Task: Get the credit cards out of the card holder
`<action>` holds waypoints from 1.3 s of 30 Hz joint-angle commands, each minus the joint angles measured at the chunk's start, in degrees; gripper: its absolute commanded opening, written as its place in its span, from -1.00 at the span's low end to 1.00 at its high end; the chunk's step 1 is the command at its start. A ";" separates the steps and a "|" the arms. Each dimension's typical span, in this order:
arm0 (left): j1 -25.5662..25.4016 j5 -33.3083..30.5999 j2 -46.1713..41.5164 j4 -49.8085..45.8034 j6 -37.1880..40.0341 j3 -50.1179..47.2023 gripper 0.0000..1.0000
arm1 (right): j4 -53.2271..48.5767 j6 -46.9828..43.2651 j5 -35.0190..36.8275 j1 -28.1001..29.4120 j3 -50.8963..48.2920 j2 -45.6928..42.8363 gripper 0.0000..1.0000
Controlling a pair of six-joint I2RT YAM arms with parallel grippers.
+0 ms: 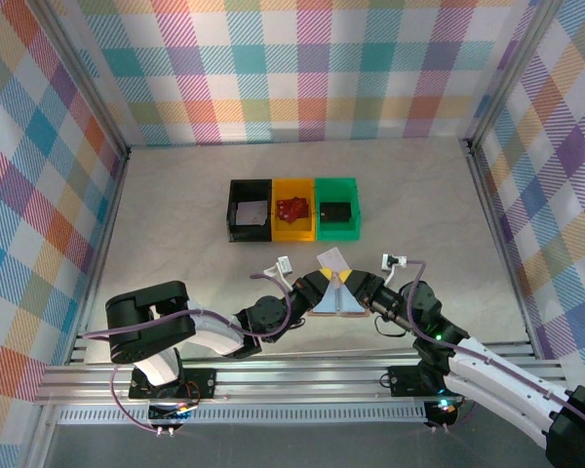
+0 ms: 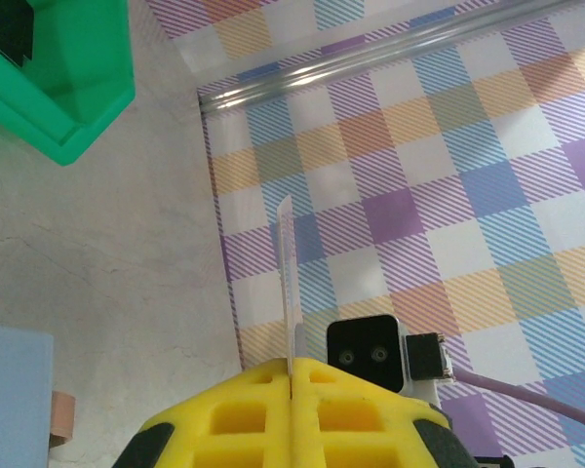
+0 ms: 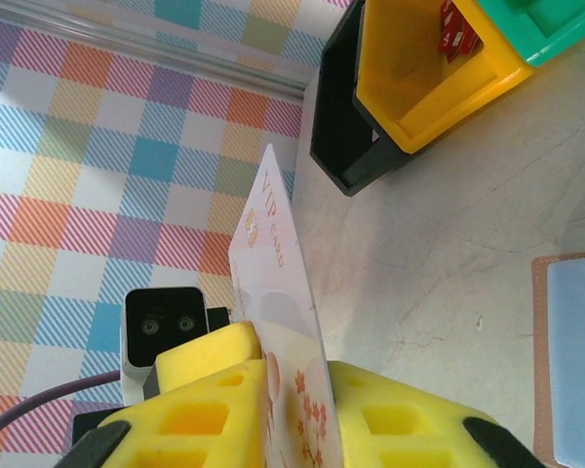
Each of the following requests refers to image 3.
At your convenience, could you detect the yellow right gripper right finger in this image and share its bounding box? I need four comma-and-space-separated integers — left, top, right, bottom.
329, 360, 546, 468

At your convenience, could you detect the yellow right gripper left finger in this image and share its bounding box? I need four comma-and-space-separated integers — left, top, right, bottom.
53, 359, 274, 468

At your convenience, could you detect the white floral VIP card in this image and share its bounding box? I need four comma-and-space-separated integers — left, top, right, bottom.
227, 143, 345, 468

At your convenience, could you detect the red VIP credit card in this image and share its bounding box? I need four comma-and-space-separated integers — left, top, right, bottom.
438, 0, 464, 53

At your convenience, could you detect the black plastic bin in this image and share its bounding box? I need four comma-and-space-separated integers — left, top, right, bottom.
309, 0, 413, 199

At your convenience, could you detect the yellow plastic bin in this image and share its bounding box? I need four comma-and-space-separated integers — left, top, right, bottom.
353, 0, 536, 156

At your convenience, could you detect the green plastic bin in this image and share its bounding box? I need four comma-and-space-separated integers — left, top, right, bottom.
475, 0, 585, 69

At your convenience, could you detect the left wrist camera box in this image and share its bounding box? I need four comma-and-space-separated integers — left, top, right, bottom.
119, 287, 210, 380

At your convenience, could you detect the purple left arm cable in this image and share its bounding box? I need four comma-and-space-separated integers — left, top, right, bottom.
0, 369, 124, 457

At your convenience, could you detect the aluminium frame post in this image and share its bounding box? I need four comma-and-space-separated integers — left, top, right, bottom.
0, 2, 307, 98

